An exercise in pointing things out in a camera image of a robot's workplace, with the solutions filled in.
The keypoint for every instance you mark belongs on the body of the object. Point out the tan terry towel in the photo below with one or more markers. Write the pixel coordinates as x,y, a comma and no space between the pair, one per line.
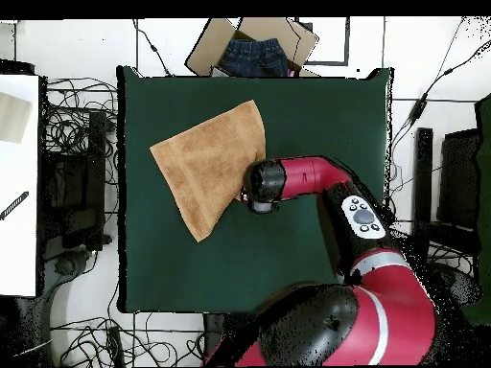
203,172

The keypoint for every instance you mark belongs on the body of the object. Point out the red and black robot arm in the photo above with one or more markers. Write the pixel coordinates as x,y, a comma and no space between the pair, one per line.
314,176

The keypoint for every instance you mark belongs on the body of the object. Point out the black flat panel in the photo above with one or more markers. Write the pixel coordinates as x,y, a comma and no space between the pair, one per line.
458,180

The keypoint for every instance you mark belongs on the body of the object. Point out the dark green table cloth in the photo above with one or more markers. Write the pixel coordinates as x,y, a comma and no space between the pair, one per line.
307,115

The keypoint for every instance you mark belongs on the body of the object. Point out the blue denim jeans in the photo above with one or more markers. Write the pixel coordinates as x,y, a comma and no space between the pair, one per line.
253,57

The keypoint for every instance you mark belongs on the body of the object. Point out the brown cardboard box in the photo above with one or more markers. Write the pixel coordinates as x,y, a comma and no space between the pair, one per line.
207,50

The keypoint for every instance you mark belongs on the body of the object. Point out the black equipment rack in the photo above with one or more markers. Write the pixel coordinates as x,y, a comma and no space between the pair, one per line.
73,184

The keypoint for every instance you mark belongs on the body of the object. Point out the black upright bar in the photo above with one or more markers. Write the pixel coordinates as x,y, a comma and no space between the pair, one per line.
422,176

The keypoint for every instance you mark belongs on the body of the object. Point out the white table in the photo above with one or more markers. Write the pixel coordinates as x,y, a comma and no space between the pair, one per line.
19,249

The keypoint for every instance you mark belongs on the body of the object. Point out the black striped strip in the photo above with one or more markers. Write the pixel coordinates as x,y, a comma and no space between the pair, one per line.
14,205

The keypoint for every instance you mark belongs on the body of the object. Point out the beige block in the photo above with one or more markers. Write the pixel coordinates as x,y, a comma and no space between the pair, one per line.
13,117

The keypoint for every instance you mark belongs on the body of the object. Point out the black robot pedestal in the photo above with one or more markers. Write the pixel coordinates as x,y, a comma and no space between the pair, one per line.
215,333

